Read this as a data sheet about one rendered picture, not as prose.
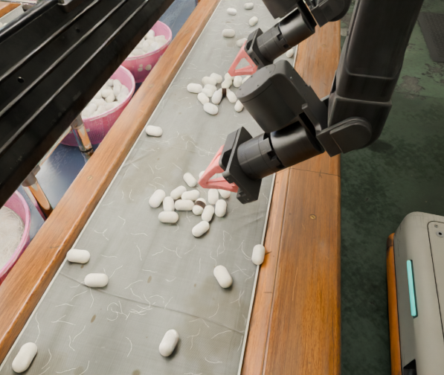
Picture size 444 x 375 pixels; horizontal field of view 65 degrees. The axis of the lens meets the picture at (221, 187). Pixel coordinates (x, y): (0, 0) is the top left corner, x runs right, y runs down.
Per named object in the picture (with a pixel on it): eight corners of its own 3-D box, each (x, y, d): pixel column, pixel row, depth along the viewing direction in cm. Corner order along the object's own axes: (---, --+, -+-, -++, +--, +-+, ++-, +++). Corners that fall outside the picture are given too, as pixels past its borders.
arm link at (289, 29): (319, 34, 66) (320, 24, 70) (299, 2, 63) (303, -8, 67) (288, 54, 70) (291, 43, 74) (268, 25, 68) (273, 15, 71)
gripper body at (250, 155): (217, 176, 46) (262, 155, 42) (233, 129, 53) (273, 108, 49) (247, 205, 49) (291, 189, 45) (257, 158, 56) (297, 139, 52)
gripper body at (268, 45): (244, 53, 70) (274, 32, 66) (252, 31, 77) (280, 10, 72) (263, 78, 73) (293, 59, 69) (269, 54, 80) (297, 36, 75)
